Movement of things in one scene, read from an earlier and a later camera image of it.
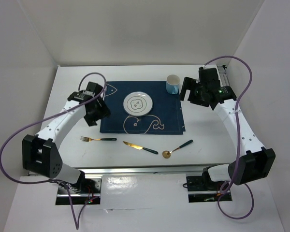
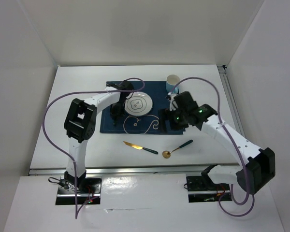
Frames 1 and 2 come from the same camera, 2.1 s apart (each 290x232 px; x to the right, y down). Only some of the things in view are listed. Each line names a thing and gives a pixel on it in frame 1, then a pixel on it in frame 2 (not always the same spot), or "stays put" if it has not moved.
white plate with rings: (137, 103) stays put
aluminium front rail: (97, 172) stays put
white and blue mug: (172, 83) stays put
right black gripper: (188, 82) to (164, 114)
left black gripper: (104, 111) to (118, 113)
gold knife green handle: (136, 146) stays put
